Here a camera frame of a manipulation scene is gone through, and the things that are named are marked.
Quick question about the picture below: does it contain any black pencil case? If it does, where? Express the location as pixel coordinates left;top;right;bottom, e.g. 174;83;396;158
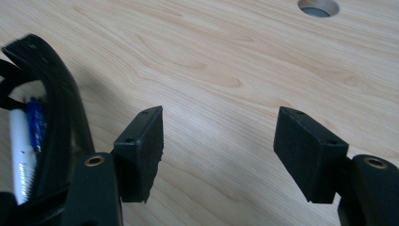
0;33;96;209

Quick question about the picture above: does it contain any round table cable grommet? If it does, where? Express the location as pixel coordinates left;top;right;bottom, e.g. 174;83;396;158
296;0;341;19

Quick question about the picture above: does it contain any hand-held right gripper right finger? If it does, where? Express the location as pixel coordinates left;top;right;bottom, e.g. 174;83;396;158
273;105;350;205

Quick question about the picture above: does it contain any white pen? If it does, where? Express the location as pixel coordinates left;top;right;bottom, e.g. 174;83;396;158
8;108;39;206

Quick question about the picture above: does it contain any blue pen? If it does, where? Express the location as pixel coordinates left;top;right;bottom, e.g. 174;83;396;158
25;96;48;153

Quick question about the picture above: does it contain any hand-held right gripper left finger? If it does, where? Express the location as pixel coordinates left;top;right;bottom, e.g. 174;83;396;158
113;105;165;204

